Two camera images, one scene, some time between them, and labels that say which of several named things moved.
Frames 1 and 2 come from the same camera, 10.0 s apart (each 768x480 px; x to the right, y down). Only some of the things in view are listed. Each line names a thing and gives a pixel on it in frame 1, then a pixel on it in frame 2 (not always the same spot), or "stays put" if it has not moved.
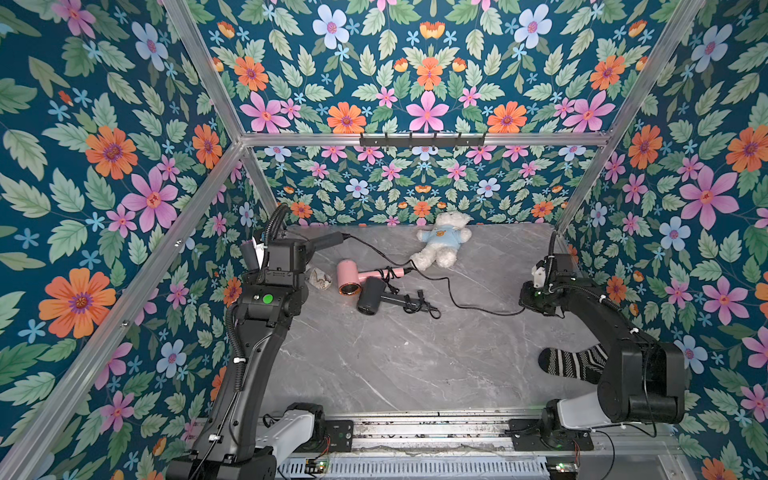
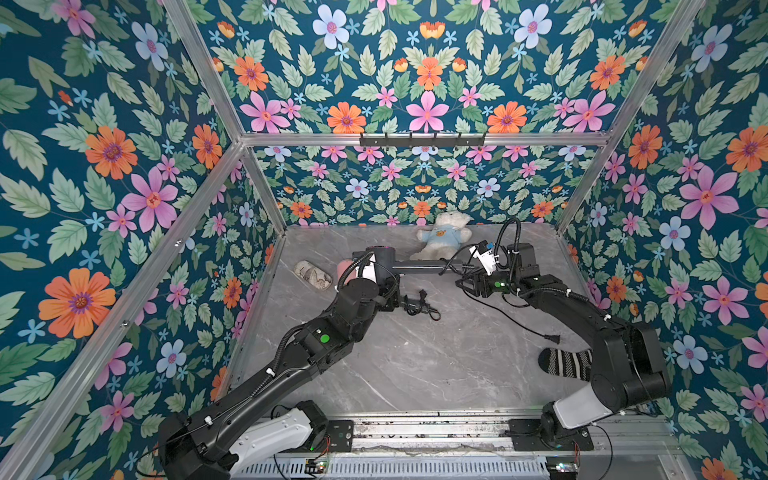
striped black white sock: [587, 364] stays put
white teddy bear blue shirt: [441, 243] stays put
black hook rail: [421, 141] stays put
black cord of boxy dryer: [431, 279] to [551, 337]
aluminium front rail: [480, 435] stays put
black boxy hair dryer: [329, 239] to [383, 260]
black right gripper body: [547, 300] to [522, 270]
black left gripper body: [297, 286] to [382, 299]
